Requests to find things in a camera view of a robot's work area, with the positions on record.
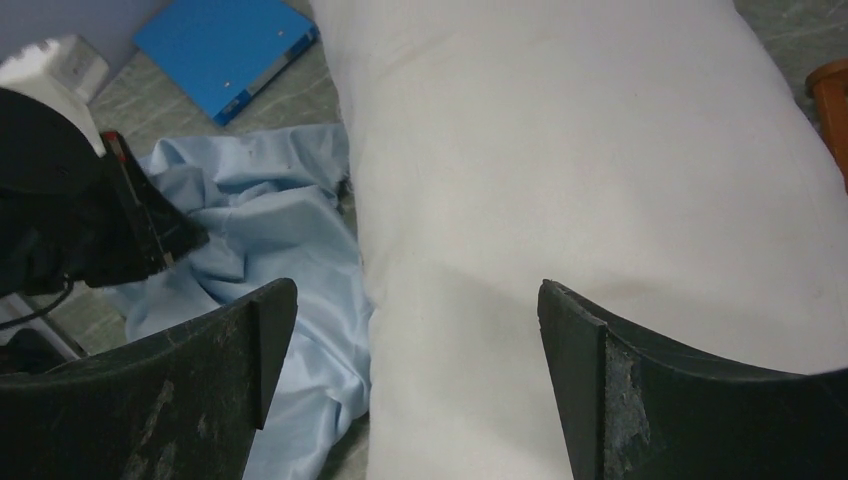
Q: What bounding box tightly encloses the white pillow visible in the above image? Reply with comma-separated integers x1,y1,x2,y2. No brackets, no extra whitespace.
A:
312,1,847,479

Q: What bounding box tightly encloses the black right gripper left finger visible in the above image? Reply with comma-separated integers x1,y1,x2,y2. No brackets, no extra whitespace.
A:
1,279,297,479

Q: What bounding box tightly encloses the orange wooden shelf rack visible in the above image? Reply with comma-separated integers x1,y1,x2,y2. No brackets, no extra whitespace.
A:
805,58,847,187

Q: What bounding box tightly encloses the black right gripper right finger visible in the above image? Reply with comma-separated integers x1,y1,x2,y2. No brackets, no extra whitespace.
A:
537,280,847,479

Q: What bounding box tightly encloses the light blue pillowcase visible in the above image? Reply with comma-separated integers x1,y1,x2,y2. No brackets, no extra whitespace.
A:
106,124,373,479

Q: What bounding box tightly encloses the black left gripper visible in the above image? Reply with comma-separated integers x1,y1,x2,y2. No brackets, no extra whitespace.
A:
1,89,209,295

